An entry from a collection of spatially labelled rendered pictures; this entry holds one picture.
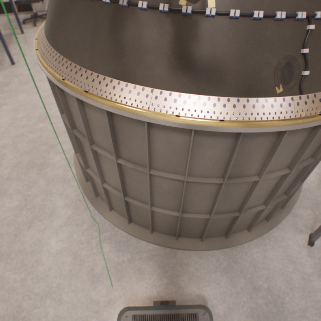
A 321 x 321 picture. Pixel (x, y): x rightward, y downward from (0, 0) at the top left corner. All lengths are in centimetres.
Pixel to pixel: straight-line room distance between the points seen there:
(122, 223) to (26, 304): 82
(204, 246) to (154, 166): 88
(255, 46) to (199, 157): 50
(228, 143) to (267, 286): 118
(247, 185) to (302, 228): 98
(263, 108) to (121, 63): 58
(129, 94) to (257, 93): 49
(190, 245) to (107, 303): 69
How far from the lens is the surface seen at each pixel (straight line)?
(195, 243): 185
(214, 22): 94
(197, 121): 90
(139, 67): 96
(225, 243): 190
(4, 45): 446
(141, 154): 116
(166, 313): 148
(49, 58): 138
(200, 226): 168
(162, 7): 95
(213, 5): 94
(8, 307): 200
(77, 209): 209
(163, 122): 91
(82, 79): 112
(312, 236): 217
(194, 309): 150
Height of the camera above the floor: 173
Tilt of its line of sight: 49 degrees down
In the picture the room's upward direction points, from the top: 1 degrees clockwise
